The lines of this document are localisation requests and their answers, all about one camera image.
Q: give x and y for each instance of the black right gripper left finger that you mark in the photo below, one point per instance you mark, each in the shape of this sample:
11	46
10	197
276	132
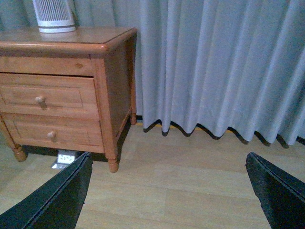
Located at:
57	203

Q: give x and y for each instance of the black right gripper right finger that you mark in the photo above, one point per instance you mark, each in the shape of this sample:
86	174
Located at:
281	195

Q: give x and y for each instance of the white power strip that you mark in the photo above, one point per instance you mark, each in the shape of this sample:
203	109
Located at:
64	158

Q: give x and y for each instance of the white ribbed air purifier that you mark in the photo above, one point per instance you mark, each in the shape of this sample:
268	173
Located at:
54	16

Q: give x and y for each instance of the grey curtain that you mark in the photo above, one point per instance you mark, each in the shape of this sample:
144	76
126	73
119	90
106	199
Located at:
217	63

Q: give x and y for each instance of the wooden nightstand cabinet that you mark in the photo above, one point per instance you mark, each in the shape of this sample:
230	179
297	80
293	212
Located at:
105	54

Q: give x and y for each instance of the wooden drawer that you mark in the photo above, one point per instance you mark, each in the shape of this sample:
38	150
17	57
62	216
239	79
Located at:
61	96
55	132

